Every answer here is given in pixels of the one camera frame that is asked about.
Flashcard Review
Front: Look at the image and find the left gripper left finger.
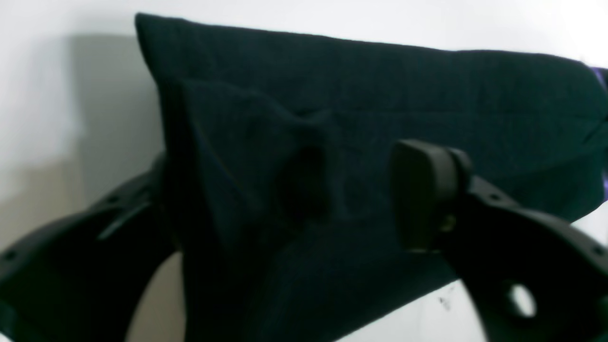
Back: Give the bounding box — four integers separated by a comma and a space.
0, 154, 176, 342

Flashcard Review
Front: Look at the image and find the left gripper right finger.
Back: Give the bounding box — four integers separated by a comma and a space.
390, 139, 608, 342

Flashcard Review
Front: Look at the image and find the black graphic T-shirt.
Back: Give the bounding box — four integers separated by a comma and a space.
135, 13, 607, 342

